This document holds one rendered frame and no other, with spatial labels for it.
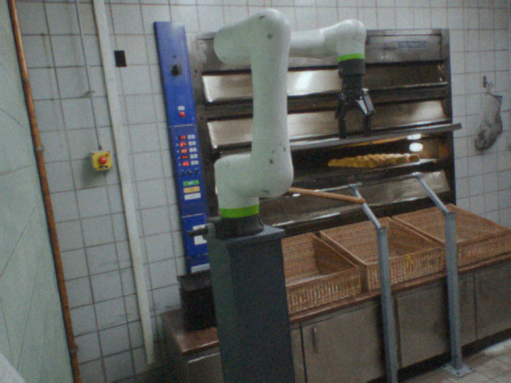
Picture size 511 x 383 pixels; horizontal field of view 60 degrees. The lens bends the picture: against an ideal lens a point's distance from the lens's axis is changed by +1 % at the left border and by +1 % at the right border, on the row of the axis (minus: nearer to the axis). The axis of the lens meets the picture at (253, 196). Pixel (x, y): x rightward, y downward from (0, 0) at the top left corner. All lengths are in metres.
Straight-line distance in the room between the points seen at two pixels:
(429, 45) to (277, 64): 2.34
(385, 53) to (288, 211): 1.27
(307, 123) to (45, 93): 1.49
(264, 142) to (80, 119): 1.39
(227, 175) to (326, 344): 1.36
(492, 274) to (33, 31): 2.91
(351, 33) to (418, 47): 1.84
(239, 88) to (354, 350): 1.60
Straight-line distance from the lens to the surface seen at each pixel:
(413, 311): 2.77
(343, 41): 1.64
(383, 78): 3.20
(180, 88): 2.51
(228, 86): 2.63
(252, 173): 1.25
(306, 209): 2.84
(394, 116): 3.23
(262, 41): 1.28
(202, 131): 2.55
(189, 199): 2.50
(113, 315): 2.59
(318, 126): 2.86
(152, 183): 2.48
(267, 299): 1.43
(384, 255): 2.46
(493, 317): 3.26
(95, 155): 2.37
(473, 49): 3.80
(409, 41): 3.40
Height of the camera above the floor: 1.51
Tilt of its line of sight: 8 degrees down
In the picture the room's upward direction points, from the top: 6 degrees counter-clockwise
